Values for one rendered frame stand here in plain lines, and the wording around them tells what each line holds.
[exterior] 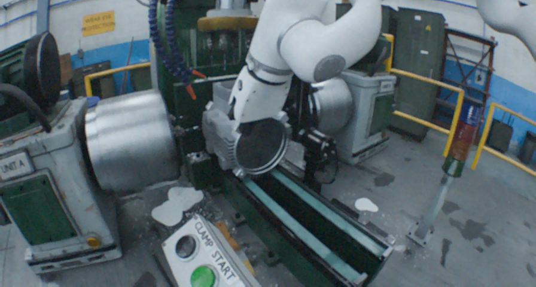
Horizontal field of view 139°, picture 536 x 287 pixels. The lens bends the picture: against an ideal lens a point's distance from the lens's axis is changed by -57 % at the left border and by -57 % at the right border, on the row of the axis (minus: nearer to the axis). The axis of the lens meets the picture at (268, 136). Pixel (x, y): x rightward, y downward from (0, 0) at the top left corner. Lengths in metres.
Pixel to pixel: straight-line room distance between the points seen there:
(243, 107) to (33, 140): 0.43
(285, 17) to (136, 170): 0.41
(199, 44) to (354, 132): 0.66
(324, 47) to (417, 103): 3.35
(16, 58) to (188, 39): 0.58
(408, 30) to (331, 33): 3.35
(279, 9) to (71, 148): 0.44
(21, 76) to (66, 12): 5.32
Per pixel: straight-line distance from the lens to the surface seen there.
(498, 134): 5.04
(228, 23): 0.59
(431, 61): 3.50
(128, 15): 5.75
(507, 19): 0.47
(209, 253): 0.26
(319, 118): 0.72
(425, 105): 3.57
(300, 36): 0.29
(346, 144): 0.95
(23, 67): 0.56
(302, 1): 0.31
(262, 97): 0.41
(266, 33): 0.34
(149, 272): 0.61
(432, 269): 0.70
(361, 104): 0.88
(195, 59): 0.84
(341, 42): 0.28
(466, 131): 0.58
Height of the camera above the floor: 1.28
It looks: 25 degrees down
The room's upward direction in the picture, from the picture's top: 1 degrees clockwise
